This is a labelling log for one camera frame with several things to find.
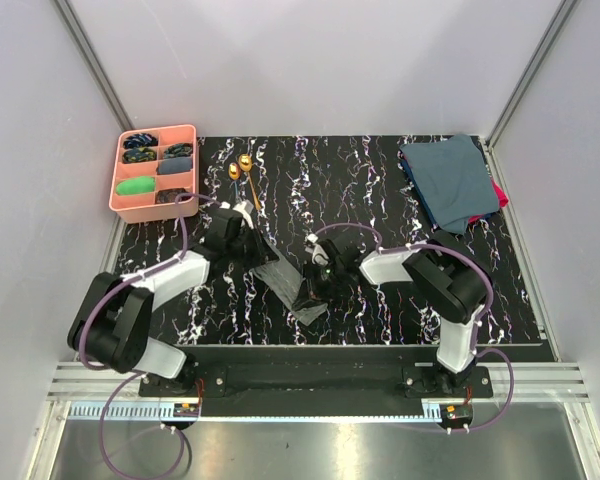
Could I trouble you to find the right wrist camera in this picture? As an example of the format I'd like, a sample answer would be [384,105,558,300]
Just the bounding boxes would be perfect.
[305,233,330,266]

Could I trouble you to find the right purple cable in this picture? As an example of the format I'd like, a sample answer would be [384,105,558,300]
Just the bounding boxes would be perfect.
[312,223,519,434]

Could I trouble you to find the gold spoon teal handle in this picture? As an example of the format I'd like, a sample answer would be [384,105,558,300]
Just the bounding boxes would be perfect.
[228,162,242,203]

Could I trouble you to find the yellow blue patterned roll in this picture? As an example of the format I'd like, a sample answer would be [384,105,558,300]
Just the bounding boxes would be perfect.
[122,146,158,164]

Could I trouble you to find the pink compartment organizer tray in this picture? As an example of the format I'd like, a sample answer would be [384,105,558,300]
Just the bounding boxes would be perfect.
[109,124,199,224]

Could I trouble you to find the green rolled cloth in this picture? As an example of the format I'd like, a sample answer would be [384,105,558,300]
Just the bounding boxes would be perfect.
[115,176,156,196]

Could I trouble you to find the teal patterned roll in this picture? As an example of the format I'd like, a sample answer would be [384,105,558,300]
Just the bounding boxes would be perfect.
[163,143,194,159]

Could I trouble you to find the purple cable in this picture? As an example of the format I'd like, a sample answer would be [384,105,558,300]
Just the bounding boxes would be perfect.
[312,223,519,434]
[78,192,231,479]

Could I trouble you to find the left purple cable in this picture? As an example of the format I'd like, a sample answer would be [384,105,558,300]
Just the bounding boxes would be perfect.
[78,192,231,479]

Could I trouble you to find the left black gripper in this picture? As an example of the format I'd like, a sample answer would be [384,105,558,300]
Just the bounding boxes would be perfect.
[226,224,279,270]

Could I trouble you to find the magenta folded cloth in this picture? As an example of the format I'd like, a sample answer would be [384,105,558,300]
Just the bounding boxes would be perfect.
[469,180,509,224]

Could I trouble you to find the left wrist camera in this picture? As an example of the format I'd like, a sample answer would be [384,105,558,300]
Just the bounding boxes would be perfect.
[221,200,255,230]

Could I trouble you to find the brown patterned roll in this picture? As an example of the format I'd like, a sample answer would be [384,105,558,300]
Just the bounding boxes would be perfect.
[155,188,188,204]

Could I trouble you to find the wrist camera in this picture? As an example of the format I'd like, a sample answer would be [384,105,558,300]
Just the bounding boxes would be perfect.
[221,200,255,230]
[305,233,330,266]

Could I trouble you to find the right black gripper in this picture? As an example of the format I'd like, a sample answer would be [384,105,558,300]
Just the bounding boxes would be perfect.
[292,260,346,311]

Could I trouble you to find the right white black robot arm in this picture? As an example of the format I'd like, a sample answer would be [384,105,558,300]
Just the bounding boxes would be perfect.
[293,232,493,397]

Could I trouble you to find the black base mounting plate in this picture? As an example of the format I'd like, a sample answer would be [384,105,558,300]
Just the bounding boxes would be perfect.
[138,343,494,419]

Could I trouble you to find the grey stitched cloth napkin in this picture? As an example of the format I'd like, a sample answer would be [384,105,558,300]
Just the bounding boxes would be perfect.
[252,241,327,326]

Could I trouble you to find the grey rolled cloth in tray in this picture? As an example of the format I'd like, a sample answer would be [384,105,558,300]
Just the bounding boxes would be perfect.
[156,157,193,175]

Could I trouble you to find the blue grey folded cloth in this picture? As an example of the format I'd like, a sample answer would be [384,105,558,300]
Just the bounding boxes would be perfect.
[400,134,500,235]

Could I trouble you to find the blue patterned roll top left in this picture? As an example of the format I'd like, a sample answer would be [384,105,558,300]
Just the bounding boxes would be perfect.
[122,132,159,149]

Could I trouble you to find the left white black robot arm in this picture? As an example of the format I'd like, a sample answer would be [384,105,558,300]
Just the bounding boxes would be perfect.
[67,201,279,396]

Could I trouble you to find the white slotted cable duct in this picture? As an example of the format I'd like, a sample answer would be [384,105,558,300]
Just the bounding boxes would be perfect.
[69,401,441,423]

